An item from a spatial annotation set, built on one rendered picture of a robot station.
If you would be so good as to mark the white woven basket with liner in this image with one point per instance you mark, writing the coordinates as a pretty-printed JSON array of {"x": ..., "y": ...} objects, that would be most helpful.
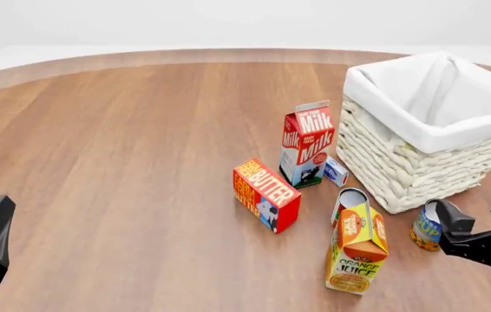
[{"x": 406, "y": 175}]

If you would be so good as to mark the red and white tin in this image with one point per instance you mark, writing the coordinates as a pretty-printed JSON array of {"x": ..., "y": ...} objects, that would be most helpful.
[{"x": 351, "y": 197}]

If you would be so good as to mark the red and white milk carton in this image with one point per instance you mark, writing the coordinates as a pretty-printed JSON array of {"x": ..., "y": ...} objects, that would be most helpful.
[{"x": 310, "y": 146}]

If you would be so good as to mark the alphabet soup tin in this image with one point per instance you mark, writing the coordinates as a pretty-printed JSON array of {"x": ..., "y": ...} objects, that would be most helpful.
[{"x": 425, "y": 232}]

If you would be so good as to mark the red and yellow butter box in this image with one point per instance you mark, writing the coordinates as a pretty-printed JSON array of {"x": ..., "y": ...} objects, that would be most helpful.
[{"x": 267, "y": 191}]

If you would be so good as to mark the orange juice carton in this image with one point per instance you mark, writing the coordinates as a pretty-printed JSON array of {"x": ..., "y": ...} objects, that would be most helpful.
[{"x": 354, "y": 260}]

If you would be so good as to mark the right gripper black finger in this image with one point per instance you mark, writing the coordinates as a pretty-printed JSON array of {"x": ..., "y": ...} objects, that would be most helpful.
[{"x": 456, "y": 219}]

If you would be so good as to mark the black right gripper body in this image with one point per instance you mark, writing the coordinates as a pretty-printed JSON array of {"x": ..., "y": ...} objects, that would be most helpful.
[{"x": 471, "y": 245}]

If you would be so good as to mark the small blue and white box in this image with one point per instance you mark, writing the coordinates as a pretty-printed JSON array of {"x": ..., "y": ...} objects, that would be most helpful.
[{"x": 335, "y": 171}]

